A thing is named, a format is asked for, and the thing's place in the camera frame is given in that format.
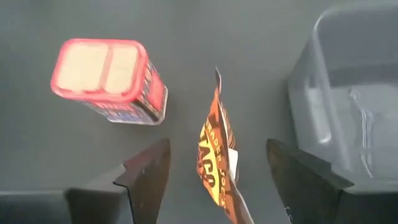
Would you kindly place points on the smoked paprika tin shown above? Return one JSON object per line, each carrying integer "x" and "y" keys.
{"x": 102, "y": 71}

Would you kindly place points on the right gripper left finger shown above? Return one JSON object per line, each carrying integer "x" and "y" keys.
{"x": 143, "y": 186}

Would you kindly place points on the grey translucent plastic bin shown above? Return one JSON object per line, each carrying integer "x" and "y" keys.
{"x": 357, "y": 93}

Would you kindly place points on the taco seasoning packet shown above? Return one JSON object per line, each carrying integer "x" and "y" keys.
{"x": 214, "y": 161}

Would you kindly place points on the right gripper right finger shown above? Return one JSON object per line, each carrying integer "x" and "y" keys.
{"x": 311, "y": 193}

